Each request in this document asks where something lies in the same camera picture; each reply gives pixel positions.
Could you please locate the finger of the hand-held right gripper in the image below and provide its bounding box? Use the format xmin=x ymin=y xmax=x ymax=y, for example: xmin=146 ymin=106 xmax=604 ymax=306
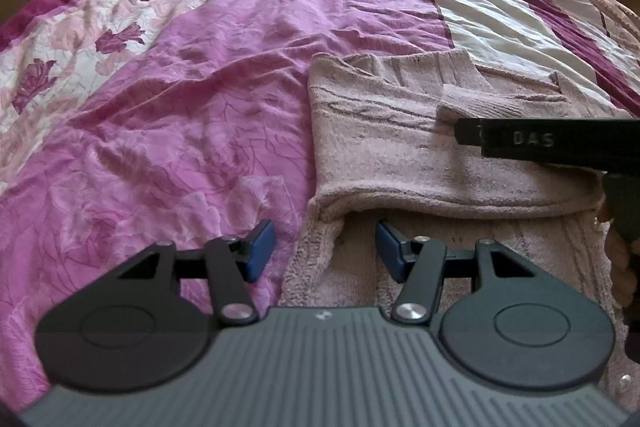
xmin=457 ymin=118 xmax=484 ymax=146

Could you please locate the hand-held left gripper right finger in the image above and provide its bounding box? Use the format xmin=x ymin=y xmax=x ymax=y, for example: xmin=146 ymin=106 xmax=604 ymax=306
xmin=375 ymin=219 xmax=538 ymax=325

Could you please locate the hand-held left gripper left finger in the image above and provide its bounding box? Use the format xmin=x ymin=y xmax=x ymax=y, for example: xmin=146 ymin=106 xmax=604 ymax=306
xmin=117 ymin=219 xmax=277 ymax=327

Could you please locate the pink knitted cardigan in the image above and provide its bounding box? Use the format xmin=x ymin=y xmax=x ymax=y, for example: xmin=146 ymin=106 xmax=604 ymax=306
xmin=277 ymin=49 xmax=640 ymax=408

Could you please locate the purple floral bedspread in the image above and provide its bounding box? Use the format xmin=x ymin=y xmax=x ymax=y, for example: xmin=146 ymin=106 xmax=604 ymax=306
xmin=0 ymin=0 xmax=640 ymax=410

